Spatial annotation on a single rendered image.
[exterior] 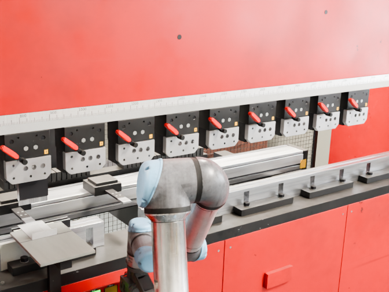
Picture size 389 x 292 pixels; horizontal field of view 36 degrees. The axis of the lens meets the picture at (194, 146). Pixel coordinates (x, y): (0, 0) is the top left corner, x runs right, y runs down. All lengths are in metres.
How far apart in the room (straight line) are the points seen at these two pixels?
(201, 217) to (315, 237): 1.24
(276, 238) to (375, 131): 1.24
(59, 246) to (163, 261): 0.57
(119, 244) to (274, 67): 0.94
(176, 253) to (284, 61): 1.27
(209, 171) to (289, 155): 1.62
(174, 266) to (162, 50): 0.93
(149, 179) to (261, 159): 1.56
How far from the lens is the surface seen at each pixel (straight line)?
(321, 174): 2.90
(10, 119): 1.96
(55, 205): 2.41
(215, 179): 1.49
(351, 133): 3.76
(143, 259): 1.79
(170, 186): 1.45
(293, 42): 2.57
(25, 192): 2.08
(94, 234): 2.23
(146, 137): 2.19
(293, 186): 2.78
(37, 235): 2.04
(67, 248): 1.97
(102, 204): 2.50
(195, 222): 1.67
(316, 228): 2.79
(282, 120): 2.62
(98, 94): 2.07
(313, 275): 2.90
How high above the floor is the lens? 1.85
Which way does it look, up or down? 16 degrees down
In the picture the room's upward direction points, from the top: 2 degrees clockwise
